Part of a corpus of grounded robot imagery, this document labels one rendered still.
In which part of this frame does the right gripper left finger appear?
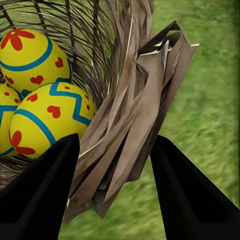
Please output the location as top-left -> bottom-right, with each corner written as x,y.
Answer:
0,133 -> 80,240

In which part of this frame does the easter egg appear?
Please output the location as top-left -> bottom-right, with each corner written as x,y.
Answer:
9,82 -> 97,159
0,82 -> 25,157
0,28 -> 74,98

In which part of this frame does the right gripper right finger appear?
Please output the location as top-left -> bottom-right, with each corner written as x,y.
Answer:
150,135 -> 240,240

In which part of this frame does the wicker basket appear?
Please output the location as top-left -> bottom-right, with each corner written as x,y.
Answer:
0,0 -> 199,226

